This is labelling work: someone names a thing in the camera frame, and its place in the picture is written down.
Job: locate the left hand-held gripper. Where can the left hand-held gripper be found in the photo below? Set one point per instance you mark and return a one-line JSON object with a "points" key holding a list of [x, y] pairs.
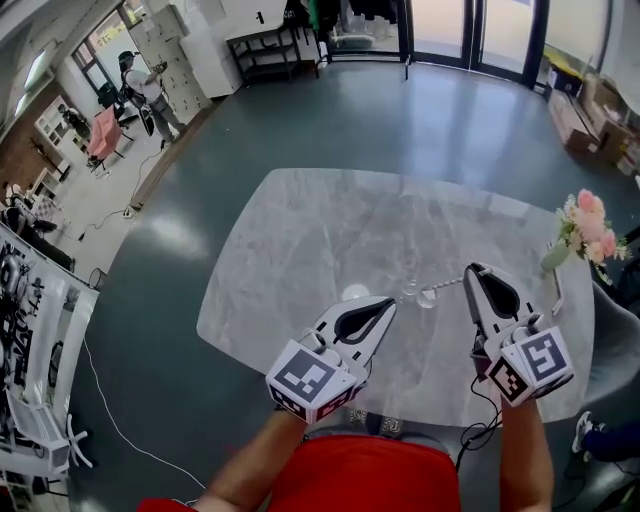
{"points": [[305, 377]]}

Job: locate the white office chair base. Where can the white office chair base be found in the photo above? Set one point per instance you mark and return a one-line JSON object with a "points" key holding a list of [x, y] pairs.
{"points": [[79, 442]]}

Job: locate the person's right forearm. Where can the person's right forearm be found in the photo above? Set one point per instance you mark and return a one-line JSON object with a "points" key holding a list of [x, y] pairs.
{"points": [[527, 455]]}

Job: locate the grey upholstered chair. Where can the grey upholstered chair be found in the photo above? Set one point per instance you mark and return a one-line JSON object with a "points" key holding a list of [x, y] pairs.
{"points": [[612, 340]]}

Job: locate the pink flowers in green vase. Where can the pink flowers in green vase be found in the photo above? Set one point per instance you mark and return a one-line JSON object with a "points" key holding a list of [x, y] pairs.
{"points": [[590, 225]]}

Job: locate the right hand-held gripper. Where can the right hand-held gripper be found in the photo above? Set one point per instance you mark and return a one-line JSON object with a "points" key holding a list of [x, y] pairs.
{"points": [[535, 365]]}

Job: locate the wooden coat stand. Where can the wooden coat stand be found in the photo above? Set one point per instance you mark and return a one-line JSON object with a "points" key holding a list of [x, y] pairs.
{"points": [[47, 157]]}

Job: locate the black metal shelf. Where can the black metal shelf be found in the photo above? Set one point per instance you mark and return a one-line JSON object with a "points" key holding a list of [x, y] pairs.
{"points": [[272, 52]]}

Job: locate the clear wine glass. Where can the clear wine glass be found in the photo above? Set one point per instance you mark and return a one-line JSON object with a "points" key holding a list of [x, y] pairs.
{"points": [[427, 298]]}

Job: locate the person's red shirt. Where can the person's red shirt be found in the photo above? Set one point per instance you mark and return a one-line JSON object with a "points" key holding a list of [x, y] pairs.
{"points": [[370, 477]]}

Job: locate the person's left shoe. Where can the person's left shoe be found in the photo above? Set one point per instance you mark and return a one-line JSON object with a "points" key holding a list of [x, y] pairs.
{"points": [[358, 417]]}

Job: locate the white equipment shelf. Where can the white equipment shelf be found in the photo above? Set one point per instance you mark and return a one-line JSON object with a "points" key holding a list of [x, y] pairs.
{"points": [[40, 350]]}

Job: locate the white bookshelf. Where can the white bookshelf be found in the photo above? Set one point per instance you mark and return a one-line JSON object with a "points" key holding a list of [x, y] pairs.
{"points": [[55, 125]]}

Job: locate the person's right shoe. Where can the person's right shoe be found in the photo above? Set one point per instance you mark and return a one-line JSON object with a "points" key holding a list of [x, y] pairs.
{"points": [[391, 425]]}

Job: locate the small white power strip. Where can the small white power strip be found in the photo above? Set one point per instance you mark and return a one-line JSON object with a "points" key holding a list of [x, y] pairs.
{"points": [[128, 214]]}

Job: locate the pink chair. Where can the pink chair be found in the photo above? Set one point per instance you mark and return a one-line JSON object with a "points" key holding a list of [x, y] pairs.
{"points": [[104, 132]]}

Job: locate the yellow lid bin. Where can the yellow lid bin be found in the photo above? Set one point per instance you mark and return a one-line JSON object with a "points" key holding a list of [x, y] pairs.
{"points": [[565, 70]]}

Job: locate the white cabinet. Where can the white cabinet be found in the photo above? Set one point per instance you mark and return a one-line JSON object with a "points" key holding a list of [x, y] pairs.
{"points": [[210, 65]]}

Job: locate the black waste bin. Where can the black waste bin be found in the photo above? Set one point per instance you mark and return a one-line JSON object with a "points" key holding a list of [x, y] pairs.
{"points": [[98, 279]]}

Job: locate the stack of cardboard boxes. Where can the stack of cardboard boxes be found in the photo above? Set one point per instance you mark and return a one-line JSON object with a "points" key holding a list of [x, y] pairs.
{"points": [[590, 125]]}

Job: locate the person's left forearm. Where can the person's left forearm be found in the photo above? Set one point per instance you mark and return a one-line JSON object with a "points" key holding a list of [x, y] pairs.
{"points": [[250, 465]]}

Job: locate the grey marble table black legs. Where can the grey marble table black legs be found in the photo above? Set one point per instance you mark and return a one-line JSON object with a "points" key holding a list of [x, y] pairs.
{"points": [[310, 260]]}

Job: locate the person's shoe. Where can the person's shoe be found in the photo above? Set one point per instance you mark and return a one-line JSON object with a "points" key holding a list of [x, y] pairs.
{"points": [[391, 425], [358, 417]]}

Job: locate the white lockers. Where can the white lockers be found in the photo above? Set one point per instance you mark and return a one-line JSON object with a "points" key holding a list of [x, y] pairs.
{"points": [[170, 55]]}

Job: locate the clothes rack with dark jackets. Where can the clothes rack with dark jackets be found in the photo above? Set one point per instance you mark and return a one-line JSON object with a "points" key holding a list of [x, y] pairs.
{"points": [[350, 20]]}

